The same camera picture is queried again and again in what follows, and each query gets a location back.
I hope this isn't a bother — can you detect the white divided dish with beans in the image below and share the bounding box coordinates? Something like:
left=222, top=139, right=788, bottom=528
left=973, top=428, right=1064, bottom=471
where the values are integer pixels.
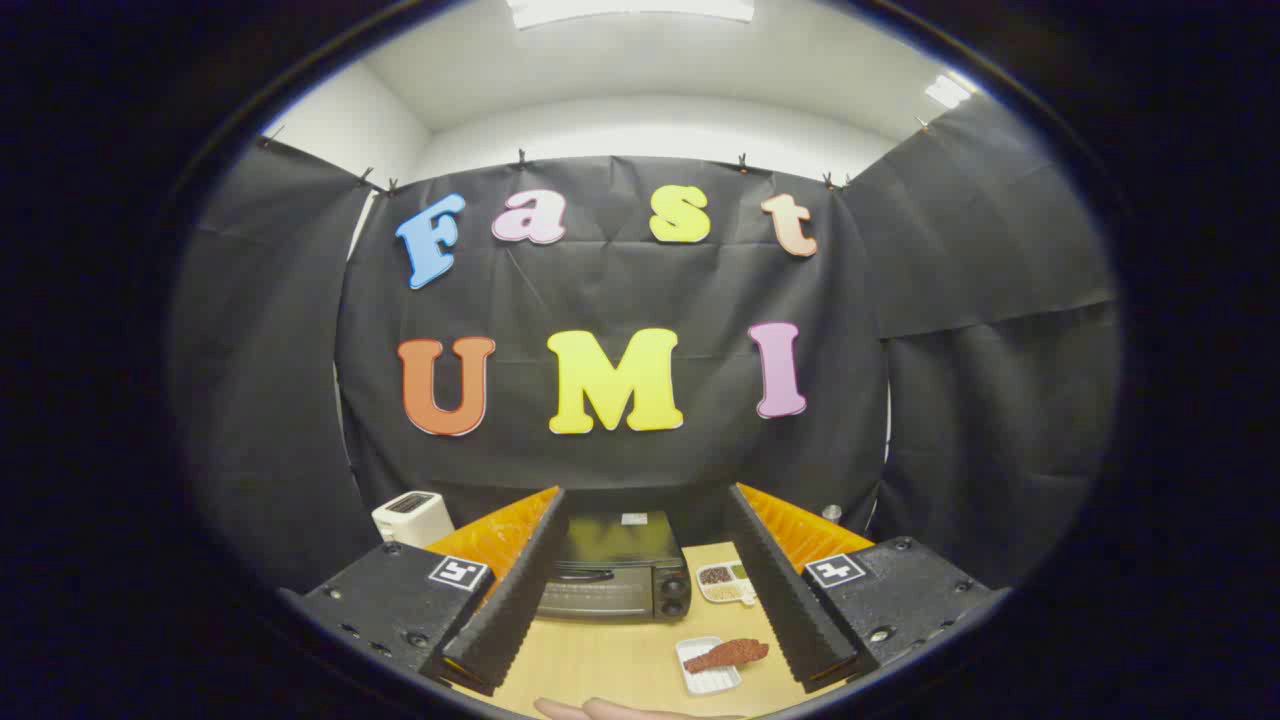
left=695, top=562, right=758, bottom=607

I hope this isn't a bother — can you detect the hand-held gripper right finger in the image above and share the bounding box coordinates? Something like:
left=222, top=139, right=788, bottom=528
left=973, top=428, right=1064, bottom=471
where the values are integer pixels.
left=724, top=483, right=1011, bottom=693

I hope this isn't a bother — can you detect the brown fried chicken piece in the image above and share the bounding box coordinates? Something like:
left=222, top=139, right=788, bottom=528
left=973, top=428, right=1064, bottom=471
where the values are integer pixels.
left=683, top=638, right=771, bottom=674

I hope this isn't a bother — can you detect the white pop-up toaster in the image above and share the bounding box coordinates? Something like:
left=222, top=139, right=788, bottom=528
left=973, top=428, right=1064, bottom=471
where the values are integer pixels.
left=371, top=490, right=456, bottom=549

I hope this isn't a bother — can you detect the large ceiling light panel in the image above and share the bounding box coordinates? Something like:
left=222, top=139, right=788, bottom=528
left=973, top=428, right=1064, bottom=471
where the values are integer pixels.
left=505, top=0, right=756, bottom=29

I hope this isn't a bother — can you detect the black toaster oven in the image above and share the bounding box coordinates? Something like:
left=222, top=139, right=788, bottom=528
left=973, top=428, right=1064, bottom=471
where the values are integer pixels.
left=535, top=510, right=693, bottom=623

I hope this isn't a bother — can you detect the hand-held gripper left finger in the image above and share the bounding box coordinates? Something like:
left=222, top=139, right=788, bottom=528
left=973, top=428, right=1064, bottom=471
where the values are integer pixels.
left=278, top=486, right=571, bottom=698

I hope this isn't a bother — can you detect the white rectangular plastic tray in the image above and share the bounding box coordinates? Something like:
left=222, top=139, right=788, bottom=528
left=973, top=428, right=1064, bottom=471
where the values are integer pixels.
left=675, top=636, right=743, bottom=696

